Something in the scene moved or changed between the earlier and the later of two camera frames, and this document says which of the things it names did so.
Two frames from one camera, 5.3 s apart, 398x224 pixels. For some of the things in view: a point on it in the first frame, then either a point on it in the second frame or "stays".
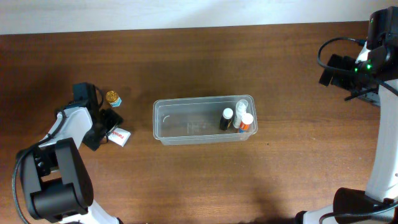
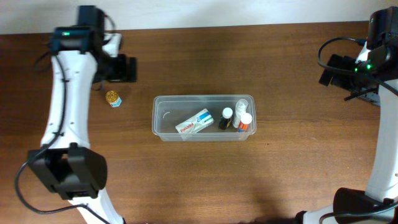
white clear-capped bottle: x=240 y=107 stays
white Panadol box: x=119 y=136 to x=195 y=123
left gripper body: x=104 y=128 to x=131 y=69
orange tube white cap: x=246 y=119 stays
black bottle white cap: x=227 y=114 stays
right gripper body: x=333 y=70 stays
